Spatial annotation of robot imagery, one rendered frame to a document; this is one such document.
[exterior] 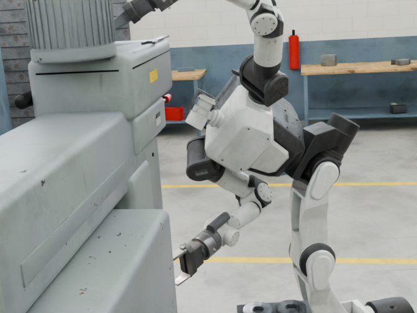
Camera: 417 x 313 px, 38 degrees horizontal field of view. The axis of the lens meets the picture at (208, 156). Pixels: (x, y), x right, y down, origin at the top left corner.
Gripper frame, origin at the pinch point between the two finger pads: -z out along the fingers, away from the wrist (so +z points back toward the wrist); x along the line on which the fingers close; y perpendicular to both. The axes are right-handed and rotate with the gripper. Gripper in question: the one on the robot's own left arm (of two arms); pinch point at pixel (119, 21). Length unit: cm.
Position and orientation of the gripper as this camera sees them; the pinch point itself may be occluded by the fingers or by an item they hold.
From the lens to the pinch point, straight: 169.6
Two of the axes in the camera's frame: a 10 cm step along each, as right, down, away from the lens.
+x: -0.9, -2.6, 9.6
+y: -5.5, -7.9, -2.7
